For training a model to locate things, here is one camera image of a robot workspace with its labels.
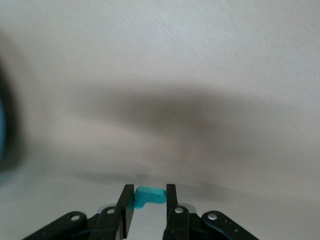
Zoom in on blue plate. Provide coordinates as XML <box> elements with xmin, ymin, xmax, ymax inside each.
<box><xmin>0</xmin><ymin>98</ymin><xmax>8</xmax><ymax>161</ymax></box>

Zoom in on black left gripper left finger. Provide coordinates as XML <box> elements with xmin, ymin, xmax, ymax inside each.
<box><xmin>89</xmin><ymin>184</ymin><xmax>136</xmax><ymax>240</ymax></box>

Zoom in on teal letter r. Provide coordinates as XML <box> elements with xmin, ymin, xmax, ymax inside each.
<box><xmin>133</xmin><ymin>186</ymin><xmax>168</xmax><ymax>210</ymax></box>

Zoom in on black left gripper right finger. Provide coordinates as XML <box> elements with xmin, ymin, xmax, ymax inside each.
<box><xmin>162</xmin><ymin>183</ymin><xmax>198</xmax><ymax>240</ymax></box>

